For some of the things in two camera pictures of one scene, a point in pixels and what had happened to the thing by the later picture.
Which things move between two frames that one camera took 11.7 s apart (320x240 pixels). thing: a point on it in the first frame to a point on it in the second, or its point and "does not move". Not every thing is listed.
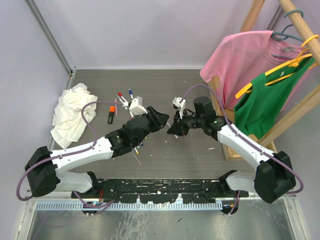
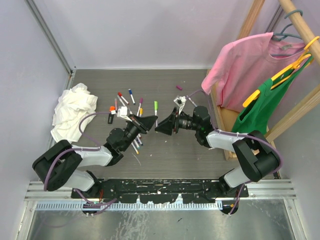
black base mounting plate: [159, 191] does not move
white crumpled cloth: [67, 120] does not move
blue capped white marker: [130, 93] does not move
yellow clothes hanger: [299, 57] to [250, 99]
